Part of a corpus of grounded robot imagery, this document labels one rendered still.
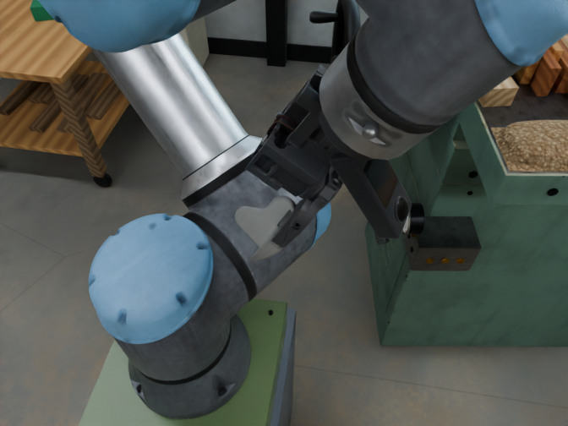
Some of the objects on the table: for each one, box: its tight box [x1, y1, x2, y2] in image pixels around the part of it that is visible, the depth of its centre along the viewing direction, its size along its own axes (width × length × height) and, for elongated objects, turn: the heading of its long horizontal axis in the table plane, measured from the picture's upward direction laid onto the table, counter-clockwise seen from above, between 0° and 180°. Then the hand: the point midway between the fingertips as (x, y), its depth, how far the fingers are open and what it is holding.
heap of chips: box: [490, 120, 568, 172], centre depth 62 cm, size 9×14×4 cm, turn 90°
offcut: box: [478, 77, 519, 107], centre depth 69 cm, size 4×4×3 cm
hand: (284, 212), depth 54 cm, fingers open, 14 cm apart
